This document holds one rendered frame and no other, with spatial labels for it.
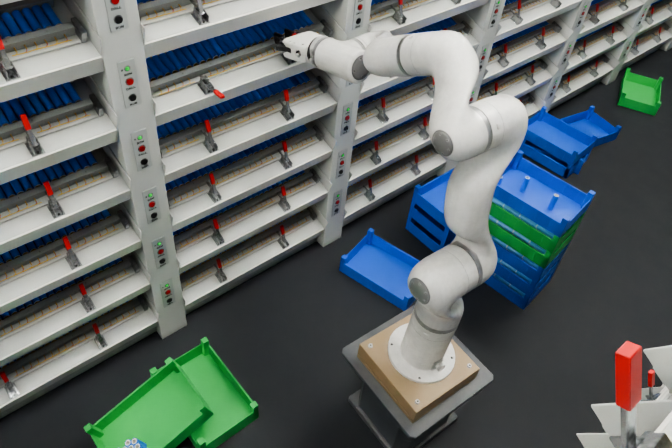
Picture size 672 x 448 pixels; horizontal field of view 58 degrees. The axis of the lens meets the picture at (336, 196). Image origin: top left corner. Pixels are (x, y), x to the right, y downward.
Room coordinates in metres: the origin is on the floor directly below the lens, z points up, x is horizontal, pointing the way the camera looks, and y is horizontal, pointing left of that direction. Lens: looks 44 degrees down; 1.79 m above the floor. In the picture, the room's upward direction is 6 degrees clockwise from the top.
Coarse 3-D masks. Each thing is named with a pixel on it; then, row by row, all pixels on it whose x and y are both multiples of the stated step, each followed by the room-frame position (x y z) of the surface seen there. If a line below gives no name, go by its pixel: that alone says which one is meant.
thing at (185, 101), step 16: (320, 16) 1.66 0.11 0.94; (320, 32) 1.62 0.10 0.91; (336, 32) 1.60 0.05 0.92; (240, 64) 1.40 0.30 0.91; (256, 64) 1.42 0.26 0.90; (272, 64) 1.44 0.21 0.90; (304, 64) 1.49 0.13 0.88; (192, 80) 1.30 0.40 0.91; (224, 80) 1.33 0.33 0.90; (240, 80) 1.35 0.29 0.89; (256, 80) 1.37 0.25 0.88; (272, 80) 1.42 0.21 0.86; (160, 96) 1.22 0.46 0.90; (176, 96) 1.24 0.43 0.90; (192, 96) 1.25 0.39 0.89; (208, 96) 1.27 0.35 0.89; (160, 112) 1.18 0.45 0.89; (176, 112) 1.21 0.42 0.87; (192, 112) 1.24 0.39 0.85
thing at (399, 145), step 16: (400, 128) 1.94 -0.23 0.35; (416, 128) 2.00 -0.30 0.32; (368, 144) 1.82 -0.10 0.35; (384, 144) 1.87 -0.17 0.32; (400, 144) 1.89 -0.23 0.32; (416, 144) 1.91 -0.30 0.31; (352, 160) 1.74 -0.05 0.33; (368, 160) 1.77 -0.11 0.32; (384, 160) 1.79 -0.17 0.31; (352, 176) 1.68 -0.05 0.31
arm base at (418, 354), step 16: (416, 320) 0.91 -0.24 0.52; (400, 336) 0.97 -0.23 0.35; (416, 336) 0.90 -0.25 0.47; (432, 336) 0.88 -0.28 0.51; (448, 336) 0.89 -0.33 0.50; (400, 352) 0.92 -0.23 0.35; (416, 352) 0.89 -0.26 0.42; (432, 352) 0.88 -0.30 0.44; (448, 352) 0.94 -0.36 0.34; (400, 368) 0.87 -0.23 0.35; (416, 368) 0.88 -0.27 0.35; (432, 368) 0.88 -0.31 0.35; (448, 368) 0.89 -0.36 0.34
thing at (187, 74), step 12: (252, 48) 1.44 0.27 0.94; (264, 48) 1.46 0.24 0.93; (216, 60) 1.36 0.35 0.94; (228, 60) 1.38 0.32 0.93; (240, 60) 1.41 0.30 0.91; (252, 60) 1.42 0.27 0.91; (180, 72) 1.29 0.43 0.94; (192, 72) 1.30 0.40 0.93; (204, 72) 1.33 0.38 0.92; (156, 84) 1.23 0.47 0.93; (168, 84) 1.25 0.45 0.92
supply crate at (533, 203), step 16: (512, 160) 1.70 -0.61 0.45; (512, 176) 1.67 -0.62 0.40; (544, 176) 1.65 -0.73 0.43; (496, 192) 1.55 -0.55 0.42; (512, 192) 1.58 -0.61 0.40; (528, 192) 1.59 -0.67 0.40; (544, 192) 1.60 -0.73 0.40; (560, 192) 1.60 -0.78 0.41; (576, 192) 1.57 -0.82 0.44; (592, 192) 1.54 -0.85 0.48; (512, 208) 1.50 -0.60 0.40; (528, 208) 1.47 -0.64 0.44; (544, 208) 1.52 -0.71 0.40; (560, 208) 1.52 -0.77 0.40; (576, 208) 1.53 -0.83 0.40; (544, 224) 1.43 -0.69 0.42; (560, 224) 1.40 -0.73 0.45
